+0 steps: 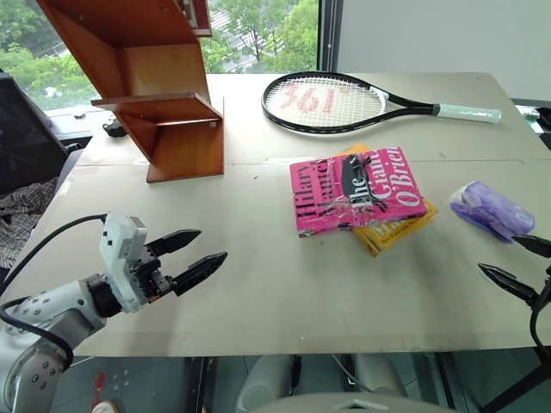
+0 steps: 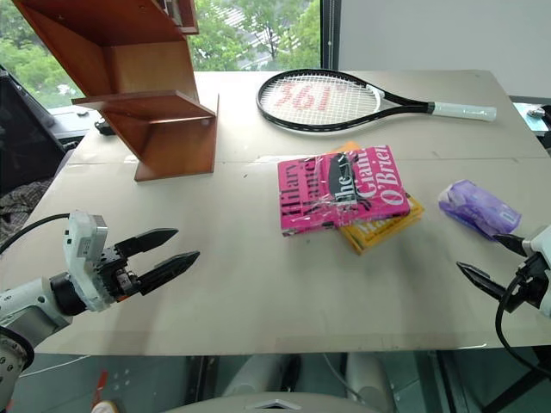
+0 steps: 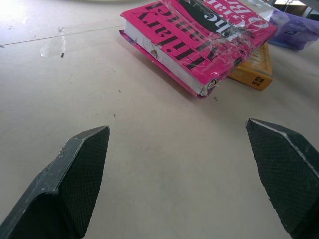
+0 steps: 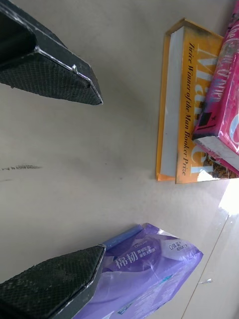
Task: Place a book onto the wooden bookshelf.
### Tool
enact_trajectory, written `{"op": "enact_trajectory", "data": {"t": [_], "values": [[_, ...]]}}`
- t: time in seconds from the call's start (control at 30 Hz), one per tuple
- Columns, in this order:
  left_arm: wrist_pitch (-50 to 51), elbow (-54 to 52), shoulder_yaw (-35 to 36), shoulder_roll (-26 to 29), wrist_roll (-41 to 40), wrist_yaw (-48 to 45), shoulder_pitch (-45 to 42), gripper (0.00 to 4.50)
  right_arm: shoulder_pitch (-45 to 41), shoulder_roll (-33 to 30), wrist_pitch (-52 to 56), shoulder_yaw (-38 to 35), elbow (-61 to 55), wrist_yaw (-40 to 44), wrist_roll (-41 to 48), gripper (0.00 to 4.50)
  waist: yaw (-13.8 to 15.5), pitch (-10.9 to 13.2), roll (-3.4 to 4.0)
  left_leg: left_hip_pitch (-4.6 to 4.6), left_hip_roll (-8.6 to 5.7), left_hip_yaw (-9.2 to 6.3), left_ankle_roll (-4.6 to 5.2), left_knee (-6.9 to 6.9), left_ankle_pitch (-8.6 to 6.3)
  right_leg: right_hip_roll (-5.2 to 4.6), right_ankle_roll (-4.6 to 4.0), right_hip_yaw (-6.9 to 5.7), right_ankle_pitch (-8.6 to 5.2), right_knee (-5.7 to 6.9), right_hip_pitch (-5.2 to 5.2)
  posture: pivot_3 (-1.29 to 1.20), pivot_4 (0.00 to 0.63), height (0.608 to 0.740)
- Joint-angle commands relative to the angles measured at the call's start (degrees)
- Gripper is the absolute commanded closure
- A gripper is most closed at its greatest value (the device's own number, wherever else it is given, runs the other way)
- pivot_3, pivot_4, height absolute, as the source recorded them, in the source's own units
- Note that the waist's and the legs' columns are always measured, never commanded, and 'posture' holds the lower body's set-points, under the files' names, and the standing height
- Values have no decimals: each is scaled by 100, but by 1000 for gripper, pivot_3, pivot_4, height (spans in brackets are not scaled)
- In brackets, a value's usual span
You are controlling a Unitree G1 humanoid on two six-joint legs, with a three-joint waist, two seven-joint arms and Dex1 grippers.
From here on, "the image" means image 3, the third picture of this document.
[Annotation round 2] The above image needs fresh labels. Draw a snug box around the yellow box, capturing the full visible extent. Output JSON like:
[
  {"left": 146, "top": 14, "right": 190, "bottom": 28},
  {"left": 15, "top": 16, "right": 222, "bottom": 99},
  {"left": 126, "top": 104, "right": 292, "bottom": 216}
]
[{"left": 227, "top": 41, "right": 274, "bottom": 92}]

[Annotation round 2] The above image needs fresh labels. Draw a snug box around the pink hardcover book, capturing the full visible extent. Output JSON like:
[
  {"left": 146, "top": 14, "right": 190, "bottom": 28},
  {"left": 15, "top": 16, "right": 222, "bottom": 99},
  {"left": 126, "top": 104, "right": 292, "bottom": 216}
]
[{"left": 118, "top": 0, "right": 279, "bottom": 100}]

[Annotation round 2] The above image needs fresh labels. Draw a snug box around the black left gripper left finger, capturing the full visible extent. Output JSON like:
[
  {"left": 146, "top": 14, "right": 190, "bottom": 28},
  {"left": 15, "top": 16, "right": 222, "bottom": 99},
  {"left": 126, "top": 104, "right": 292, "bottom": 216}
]
[{"left": 0, "top": 125, "right": 111, "bottom": 239}]

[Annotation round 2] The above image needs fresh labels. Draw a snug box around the purple tissue pack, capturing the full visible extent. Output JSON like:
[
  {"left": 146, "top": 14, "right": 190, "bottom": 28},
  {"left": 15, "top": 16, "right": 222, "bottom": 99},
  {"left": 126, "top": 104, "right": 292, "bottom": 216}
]
[{"left": 267, "top": 8, "right": 319, "bottom": 52}]

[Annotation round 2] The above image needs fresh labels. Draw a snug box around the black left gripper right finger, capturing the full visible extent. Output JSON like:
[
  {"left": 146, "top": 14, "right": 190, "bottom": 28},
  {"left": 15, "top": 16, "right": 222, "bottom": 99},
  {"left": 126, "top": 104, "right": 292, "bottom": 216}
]
[{"left": 245, "top": 118, "right": 319, "bottom": 239}]

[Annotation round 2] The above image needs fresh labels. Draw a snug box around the clear tape strip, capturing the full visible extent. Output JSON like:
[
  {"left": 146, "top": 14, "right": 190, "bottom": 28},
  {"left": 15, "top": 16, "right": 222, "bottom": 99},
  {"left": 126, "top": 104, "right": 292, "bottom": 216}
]
[{"left": 39, "top": 26, "right": 67, "bottom": 59}]

